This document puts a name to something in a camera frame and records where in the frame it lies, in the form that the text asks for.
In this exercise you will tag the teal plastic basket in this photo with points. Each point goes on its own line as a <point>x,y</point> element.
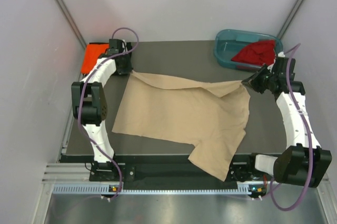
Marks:
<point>229,42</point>

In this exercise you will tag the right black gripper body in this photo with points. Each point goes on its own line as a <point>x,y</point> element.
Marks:
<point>263,80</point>

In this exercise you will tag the grey slotted cable duct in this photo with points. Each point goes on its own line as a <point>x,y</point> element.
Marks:
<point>256,189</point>

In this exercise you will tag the aluminium frame rail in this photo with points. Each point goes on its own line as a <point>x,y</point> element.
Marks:
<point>66,172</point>

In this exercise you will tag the beige t shirt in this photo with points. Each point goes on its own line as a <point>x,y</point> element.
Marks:
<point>210,116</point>

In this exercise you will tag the orange folded t shirt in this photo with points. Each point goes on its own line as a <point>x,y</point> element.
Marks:
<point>92,53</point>

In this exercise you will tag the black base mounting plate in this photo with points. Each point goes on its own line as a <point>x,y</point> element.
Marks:
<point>167,172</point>

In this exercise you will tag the red t shirt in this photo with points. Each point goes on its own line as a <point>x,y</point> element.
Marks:
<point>257,53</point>

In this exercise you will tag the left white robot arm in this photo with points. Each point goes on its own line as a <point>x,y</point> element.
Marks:
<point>89,105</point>

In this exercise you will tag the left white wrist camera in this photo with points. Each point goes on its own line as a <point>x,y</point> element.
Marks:
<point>117,46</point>

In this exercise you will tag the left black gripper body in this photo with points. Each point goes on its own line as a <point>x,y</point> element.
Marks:
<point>126,67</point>

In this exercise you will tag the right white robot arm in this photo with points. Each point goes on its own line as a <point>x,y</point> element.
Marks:
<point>303,159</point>

